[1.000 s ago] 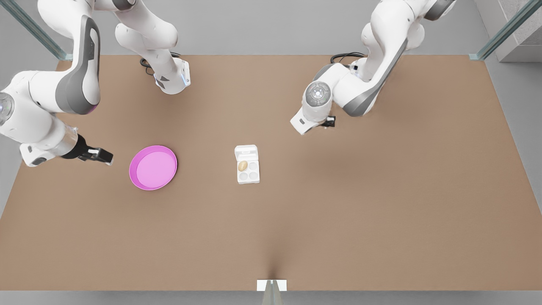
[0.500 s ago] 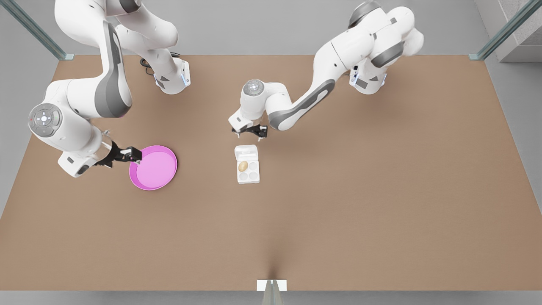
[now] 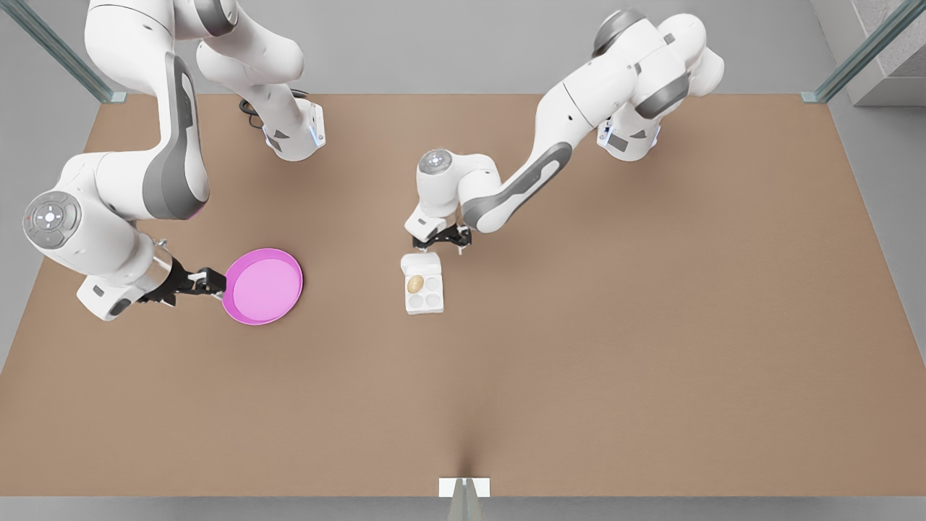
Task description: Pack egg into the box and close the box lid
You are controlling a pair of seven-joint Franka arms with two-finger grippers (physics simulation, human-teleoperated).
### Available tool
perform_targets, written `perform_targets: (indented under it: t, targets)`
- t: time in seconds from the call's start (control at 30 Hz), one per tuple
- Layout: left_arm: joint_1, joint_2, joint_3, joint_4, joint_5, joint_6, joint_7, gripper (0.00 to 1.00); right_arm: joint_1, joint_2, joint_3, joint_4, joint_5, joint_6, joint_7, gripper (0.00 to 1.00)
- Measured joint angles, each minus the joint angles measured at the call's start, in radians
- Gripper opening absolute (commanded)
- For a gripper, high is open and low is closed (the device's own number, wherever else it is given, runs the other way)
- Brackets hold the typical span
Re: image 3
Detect white egg box lid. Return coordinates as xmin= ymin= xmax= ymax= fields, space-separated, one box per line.
xmin=401 ymin=252 xmax=442 ymax=276

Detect pink round plate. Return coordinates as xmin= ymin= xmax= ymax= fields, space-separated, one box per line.
xmin=221 ymin=248 xmax=304 ymax=326

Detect white egg box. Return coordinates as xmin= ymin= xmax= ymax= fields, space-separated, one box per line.
xmin=403 ymin=271 xmax=445 ymax=315

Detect black cable loop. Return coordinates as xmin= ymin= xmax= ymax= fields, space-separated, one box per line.
xmin=239 ymin=88 xmax=312 ymax=132

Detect silver frame post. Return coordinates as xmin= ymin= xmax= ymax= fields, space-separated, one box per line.
xmin=802 ymin=0 xmax=926 ymax=103
xmin=0 ymin=0 xmax=127 ymax=103
xmin=438 ymin=478 xmax=490 ymax=521

